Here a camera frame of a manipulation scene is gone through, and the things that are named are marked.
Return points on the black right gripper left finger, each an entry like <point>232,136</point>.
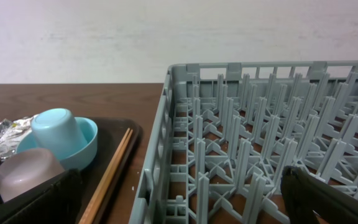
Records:
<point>57,200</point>

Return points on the silver foil wrapper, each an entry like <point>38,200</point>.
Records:
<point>11,134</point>

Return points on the pink white cup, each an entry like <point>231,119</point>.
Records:
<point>26,170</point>

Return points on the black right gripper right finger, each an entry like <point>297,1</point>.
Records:
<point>305,198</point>

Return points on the grey dishwasher rack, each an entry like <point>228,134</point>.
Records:
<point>224,132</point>

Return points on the light blue bowl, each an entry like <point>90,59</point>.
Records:
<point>80,159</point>

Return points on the wooden chopstick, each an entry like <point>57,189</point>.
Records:
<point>102,183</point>
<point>110,177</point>

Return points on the light blue cup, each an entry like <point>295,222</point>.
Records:
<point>57,130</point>

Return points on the dark brown serving tray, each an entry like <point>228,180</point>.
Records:
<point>110,133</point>

